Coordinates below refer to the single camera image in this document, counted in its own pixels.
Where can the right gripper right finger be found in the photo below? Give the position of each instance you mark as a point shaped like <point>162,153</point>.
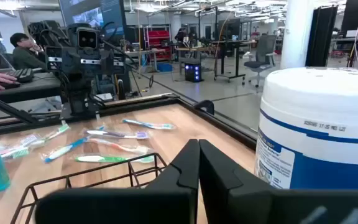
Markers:
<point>244,205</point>

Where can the green white packaged toothbrush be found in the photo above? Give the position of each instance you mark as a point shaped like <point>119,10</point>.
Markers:
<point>104,158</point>
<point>20,153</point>

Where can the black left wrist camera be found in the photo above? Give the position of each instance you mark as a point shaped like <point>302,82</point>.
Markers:
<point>87,38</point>

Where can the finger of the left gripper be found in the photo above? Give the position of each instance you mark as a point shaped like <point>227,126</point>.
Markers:
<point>107,73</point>
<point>71,77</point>

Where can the wooden work table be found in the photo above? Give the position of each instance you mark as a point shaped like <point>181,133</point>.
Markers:
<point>145,51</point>

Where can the grey office chair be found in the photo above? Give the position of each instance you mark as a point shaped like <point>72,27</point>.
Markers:
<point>264,46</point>

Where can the blue plastic bin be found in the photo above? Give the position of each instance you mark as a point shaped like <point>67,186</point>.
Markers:
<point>165,67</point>

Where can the blue white packaged toothbrush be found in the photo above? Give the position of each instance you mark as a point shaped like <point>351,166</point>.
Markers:
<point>62,151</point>

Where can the black keyboard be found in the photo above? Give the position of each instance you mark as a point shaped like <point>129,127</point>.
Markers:
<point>22,74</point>

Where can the black lit computer tower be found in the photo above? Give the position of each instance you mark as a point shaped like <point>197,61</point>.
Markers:
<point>189,73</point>

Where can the black partition panel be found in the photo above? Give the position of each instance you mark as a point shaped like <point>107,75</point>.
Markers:
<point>322,37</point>

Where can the teal white packaged toothbrush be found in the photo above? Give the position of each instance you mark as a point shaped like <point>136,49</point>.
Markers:
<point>154,125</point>

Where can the black fin bracket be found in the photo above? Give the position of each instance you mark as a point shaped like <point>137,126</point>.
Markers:
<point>208,105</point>

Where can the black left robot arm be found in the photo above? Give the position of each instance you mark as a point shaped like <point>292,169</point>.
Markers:
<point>79,105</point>

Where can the white blue wipes canister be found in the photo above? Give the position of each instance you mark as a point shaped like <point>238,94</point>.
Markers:
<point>322,109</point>

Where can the black standing desk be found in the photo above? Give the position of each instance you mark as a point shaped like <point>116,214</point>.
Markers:
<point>237,59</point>

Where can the purple orange packaged toothbrush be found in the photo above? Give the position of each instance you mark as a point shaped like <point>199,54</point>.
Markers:
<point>30,140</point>

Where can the clear plastic bag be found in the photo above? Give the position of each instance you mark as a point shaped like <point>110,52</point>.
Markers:
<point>120,146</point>

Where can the grey operator desk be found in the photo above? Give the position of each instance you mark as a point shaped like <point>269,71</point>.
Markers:
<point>36,88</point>

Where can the green orange packaged toothbrush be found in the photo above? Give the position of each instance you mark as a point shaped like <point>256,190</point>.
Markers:
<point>61,128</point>

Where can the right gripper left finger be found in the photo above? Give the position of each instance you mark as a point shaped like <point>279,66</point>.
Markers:
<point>166,205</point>

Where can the white round pillar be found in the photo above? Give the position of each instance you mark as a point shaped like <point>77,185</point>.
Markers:
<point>297,34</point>
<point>176,26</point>

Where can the red storage shelf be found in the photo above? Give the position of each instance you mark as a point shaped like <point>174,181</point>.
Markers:
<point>158,39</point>

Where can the large blue display screen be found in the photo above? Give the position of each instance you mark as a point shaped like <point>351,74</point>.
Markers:
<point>110,15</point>

